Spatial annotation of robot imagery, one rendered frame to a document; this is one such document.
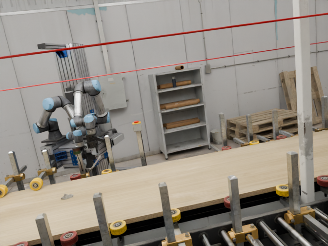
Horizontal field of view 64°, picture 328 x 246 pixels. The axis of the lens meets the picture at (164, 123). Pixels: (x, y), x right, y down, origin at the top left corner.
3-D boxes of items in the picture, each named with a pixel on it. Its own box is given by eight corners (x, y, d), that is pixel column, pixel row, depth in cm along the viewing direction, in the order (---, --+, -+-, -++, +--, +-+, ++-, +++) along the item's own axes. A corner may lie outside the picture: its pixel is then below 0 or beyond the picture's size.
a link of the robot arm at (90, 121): (93, 114, 223) (92, 116, 214) (96, 127, 225) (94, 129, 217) (84, 115, 222) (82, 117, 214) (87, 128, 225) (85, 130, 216)
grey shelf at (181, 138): (160, 153, 518) (147, 74, 487) (202, 143, 538) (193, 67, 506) (166, 159, 476) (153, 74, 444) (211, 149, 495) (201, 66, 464)
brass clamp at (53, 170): (40, 174, 216) (39, 169, 215) (57, 171, 218) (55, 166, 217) (38, 177, 210) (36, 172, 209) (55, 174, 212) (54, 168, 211)
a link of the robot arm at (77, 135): (77, 129, 249) (82, 129, 244) (79, 140, 252) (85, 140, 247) (70, 131, 243) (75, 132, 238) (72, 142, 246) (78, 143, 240)
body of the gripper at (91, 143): (89, 147, 227) (86, 133, 224) (99, 145, 228) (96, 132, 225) (88, 149, 219) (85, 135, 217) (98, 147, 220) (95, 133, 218)
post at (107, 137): (115, 188, 227) (104, 135, 217) (119, 187, 227) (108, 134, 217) (114, 189, 223) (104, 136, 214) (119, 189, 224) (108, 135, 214)
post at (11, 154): (25, 205, 217) (9, 151, 207) (29, 204, 218) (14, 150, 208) (23, 207, 214) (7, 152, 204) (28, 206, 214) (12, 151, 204)
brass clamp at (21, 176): (9, 180, 213) (7, 174, 212) (26, 177, 214) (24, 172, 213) (5, 184, 207) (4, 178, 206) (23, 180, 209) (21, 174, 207)
